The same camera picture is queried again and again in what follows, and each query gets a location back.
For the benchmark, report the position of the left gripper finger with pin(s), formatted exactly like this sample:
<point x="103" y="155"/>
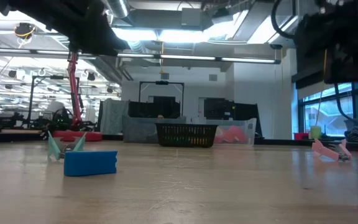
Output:
<point x="98" y="40"/>

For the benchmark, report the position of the teal staple remover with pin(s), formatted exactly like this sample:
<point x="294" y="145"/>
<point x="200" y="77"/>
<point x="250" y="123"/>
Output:
<point x="53" y="149"/>

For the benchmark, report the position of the white clip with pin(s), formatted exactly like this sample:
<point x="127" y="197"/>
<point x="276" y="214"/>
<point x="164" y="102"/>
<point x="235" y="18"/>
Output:
<point x="323" y="151"/>

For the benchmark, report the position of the blue mini stapler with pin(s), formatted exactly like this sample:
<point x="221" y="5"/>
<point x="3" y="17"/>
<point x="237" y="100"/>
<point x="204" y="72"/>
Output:
<point x="89" y="163"/>

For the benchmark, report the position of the grey cloth cover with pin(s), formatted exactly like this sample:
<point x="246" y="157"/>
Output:
<point x="113" y="116"/>

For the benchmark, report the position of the black monitor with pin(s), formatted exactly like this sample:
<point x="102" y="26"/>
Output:
<point x="228" y="109"/>
<point x="154" y="107"/>

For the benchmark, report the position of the long ceiling light bar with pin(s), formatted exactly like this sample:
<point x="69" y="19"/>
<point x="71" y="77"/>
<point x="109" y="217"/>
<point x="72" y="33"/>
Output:
<point x="185" y="57"/>

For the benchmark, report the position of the smoky grey plastic bin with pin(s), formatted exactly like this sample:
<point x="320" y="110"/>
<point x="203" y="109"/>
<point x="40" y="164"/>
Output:
<point x="138" y="130"/>

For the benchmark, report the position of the green cup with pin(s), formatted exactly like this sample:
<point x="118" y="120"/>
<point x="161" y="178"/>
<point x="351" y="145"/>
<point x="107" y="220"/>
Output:
<point x="315" y="132"/>

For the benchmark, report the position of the red box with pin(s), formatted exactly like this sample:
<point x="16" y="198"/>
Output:
<point x="300" y="136"/>

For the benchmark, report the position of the black mesh basket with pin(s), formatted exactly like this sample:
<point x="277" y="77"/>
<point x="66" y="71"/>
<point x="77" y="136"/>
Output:
<point x="185" y="125"/>

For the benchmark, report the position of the clear plastic bin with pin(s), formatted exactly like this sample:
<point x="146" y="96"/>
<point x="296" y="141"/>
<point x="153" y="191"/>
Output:
<point x="250" y="130"/>

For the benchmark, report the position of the black stand frame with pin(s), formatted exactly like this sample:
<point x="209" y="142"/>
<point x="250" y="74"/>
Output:
<point x="162" y="82"/>

